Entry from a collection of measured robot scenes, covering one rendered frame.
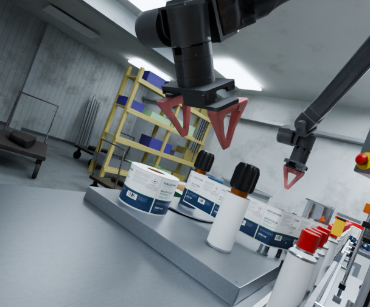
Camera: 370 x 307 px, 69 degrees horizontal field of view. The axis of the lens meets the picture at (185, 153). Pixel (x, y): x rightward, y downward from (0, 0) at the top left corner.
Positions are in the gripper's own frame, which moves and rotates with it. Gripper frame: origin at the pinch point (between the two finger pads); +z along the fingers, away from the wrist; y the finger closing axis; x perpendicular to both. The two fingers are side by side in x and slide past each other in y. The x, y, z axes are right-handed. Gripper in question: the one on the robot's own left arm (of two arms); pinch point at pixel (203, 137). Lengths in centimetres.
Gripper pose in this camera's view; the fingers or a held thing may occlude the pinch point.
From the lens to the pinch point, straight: 45.0
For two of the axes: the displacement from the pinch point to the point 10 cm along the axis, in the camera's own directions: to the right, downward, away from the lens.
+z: 1.5, 8.8, 4.4
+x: -7.3, 4.0, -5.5
